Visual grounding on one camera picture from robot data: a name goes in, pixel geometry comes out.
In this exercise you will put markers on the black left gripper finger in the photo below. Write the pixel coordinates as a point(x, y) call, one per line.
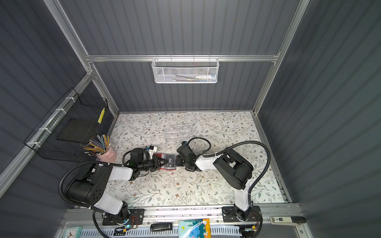
point(158, 165)
point(159, 160)

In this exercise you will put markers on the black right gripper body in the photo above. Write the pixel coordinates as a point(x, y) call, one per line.
point(181, 160)

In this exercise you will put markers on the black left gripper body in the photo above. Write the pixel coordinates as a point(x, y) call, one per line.
point(155, 162)

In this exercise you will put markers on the red leather card holder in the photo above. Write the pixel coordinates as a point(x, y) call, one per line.
point(171, 165)

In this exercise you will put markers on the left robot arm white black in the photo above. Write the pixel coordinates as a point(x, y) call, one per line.
point(85, 184)

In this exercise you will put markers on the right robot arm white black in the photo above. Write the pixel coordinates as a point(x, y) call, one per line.
point(235, 169)

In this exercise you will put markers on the clear acrylic organizer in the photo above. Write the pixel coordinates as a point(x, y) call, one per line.
point(175, 134)

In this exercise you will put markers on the pink pencil cup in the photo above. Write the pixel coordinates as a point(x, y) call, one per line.
point(110, 156)

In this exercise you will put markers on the bundle of coloured pencils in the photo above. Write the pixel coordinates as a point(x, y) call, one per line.
point(98, 145)

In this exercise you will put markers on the yellow marker in basket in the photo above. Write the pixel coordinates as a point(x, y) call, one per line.
point(101, 116)

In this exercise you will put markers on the small black device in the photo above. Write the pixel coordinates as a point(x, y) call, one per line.
point(157, 227)

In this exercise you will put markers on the colourful picture book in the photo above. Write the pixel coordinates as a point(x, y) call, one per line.
point(198, 228)

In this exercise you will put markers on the white marker in basket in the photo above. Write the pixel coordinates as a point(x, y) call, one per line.
point(201, 78)

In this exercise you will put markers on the teal alarm clock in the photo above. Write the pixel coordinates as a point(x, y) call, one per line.
point(73, 232)

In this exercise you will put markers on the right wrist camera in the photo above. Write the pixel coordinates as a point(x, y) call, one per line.
point(184, 150)

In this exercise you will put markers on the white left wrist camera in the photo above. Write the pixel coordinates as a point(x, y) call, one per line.
point(151, 150)

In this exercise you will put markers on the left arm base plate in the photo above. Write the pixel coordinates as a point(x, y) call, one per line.
point(127, 216)

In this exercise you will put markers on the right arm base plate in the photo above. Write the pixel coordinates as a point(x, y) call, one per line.
point(234, 214)

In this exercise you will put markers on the black wire wall basket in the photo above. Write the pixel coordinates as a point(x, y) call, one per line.
point(68, 130)

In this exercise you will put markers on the white mesh wall basket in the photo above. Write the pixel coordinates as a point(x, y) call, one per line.
point(164, 70)

